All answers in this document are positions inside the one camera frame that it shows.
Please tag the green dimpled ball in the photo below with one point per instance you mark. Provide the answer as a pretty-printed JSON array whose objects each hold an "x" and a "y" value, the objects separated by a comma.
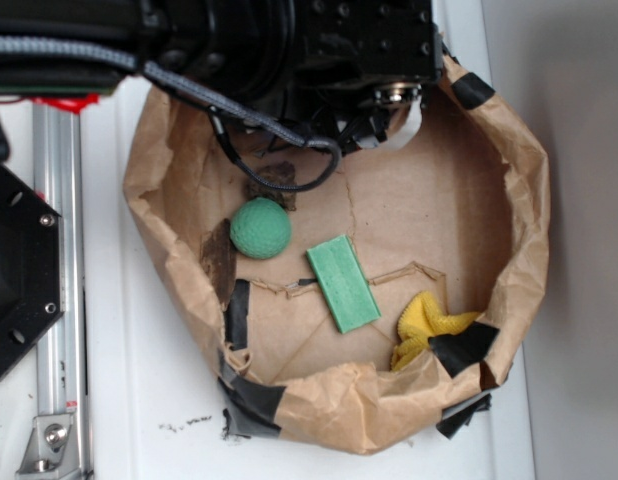
[{"x": 260, "y": 229}]

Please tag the brown paper bag bin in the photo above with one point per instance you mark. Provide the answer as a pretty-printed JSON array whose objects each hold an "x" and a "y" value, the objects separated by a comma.
[{"x": 462, "y": 210}]

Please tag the brown bark piece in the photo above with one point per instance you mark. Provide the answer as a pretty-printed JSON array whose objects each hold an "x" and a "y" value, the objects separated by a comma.
[{"x": 218, "y": 259}]

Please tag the black octagonal mount plate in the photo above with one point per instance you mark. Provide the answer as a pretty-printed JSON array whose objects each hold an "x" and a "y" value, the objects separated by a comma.
[{"x": 30, "y": 276}]

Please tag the aluminium extrusion rail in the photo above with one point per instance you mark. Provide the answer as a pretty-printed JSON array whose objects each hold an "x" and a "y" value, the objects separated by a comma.
[{"x": 61, "y": 352}]

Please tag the metal corner bracket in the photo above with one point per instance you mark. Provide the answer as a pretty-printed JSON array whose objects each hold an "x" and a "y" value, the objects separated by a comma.
[{"x": 52, "y": 449}]

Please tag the yellow cloth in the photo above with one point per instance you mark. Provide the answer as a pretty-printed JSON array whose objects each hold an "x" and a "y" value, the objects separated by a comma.
[{"x": 421, "y": 320}]

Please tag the brown rock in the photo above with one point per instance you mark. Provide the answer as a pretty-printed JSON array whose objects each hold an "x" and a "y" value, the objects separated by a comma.
[{"x": 281, "y": 174}]

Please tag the red tape piece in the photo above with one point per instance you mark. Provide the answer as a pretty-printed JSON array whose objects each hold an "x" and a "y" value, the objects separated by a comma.
[{"x": 71, "y": 105}]

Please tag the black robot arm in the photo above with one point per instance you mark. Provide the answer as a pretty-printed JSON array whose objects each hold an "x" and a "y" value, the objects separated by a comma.
[{"x": 244, "y": 50}]

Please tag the green rectangular sponge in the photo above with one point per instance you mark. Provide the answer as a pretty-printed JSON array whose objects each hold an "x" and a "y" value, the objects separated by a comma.
[{"x": 343, "y": 284}]

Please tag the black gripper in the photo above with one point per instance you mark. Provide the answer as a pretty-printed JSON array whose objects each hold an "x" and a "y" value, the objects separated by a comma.
[{"x": 358, "y": 62}]

